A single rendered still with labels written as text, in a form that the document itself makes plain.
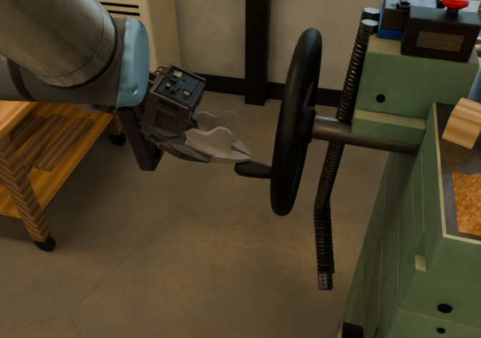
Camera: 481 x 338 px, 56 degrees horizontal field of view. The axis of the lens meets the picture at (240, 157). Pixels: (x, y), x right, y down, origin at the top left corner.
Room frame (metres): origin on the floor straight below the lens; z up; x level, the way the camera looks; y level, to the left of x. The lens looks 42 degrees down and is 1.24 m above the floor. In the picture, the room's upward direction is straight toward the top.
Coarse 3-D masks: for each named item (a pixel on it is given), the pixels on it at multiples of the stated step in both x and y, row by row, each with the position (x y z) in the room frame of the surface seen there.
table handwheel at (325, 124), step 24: (312, 48) 0.54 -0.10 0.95; (288, 72) 0.50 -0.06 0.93; (312, 72) 0.67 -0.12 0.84; (288, 96) 0.47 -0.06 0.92; (312, 96) 0.67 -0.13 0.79; (288, 120) 0.45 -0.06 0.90; (312, 120) 0.54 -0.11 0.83; (336, 120) 0.54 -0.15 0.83; (288, 144) 0.43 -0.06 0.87; (360, 144) 0.52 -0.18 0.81; (384, 144) 0.51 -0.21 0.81; (408, 144) 0.50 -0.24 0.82; (288, 168) 0.42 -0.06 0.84; (288, 192) 0.42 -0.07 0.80
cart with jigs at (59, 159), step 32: (0, 128) 0.91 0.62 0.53; (32, 128) 1.33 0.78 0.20; (64, 128) 1.36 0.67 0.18; (96, 128) 1.36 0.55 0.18; (0, 160) 0.90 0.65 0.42; (32, 160) 1.15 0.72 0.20; (64, 160) 1.17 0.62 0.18; (0, 192) 1.02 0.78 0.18; (32, 192) 0.94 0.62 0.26; (32, 224) 0.90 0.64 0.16
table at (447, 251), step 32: (480, 32) 0.69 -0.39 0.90; (480, 64) 0.58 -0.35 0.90; (480, 96) 0.50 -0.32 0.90; (352, 128) 0.49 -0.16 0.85; (384, 128) 0.48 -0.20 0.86; (416, 128) 0.47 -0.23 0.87; (448, 160) 0.37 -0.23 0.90; (480, 160) 0.37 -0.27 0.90; (448, 192) 0.32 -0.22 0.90; (448, 224) 0.28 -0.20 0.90; (448, 256) 0.26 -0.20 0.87; (480, 256) 0.26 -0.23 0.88
